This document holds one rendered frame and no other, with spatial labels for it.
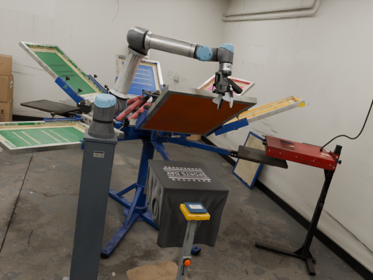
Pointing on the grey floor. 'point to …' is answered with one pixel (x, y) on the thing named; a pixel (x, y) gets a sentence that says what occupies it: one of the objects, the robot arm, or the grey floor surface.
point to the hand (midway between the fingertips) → (225, 109)
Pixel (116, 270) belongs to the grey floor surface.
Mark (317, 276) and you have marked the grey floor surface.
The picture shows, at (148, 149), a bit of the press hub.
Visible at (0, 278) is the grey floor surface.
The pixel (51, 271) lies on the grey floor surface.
